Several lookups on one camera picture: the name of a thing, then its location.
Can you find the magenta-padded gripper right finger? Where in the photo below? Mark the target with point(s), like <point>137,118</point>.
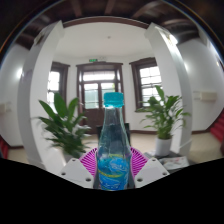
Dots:
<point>151,171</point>

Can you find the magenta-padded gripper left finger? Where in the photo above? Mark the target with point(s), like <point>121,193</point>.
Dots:
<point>77,172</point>

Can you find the clear blue-capped water bottle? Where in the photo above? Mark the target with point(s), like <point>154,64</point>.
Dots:
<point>113,143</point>

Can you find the white printed magazine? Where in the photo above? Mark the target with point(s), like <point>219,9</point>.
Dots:
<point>175,162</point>

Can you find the slim potted plant white pot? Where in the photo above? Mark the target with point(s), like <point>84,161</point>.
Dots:
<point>163,146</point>

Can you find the bushy potted plant white pot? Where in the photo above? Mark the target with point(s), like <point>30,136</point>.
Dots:
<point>63,130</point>

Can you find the black chair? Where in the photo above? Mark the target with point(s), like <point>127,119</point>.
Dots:
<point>99,131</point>

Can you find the brown wooden double door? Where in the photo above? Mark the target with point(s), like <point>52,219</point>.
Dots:
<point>91,96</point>

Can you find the red carpeted staircase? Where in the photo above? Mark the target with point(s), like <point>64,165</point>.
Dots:
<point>218,126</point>
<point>3,146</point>

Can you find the brown-framed window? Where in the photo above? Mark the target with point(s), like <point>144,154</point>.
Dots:
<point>53,85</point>
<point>150,78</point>

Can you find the green exit sign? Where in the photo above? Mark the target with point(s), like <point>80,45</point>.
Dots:
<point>93,60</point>

